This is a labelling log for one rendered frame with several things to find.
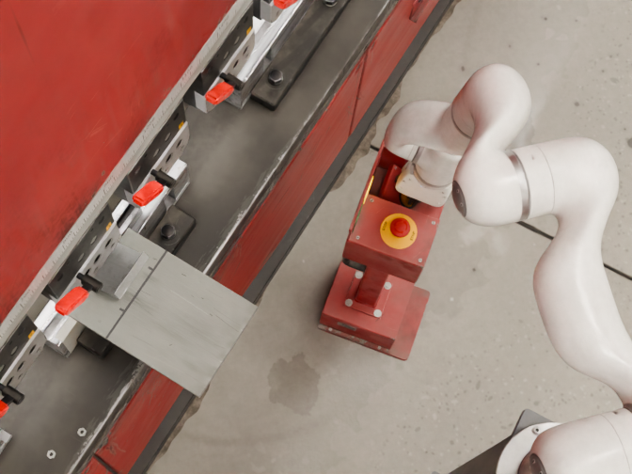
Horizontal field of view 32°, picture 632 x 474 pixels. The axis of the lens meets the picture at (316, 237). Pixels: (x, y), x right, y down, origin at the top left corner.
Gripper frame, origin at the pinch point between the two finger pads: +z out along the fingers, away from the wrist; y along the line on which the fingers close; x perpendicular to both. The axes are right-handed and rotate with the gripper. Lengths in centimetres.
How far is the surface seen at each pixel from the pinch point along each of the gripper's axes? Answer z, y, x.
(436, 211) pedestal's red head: 2.9, 5.5, -0.2
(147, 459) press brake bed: 72, -33, -62
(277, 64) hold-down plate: -13.7, -34.7, 9.1
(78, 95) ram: -82, -50, -37
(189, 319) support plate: -23, -31, -45
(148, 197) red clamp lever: -45, -43, -34
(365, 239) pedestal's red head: -3.5, -6.6, -13.7
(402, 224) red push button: -7.0, -1.1, -9.2
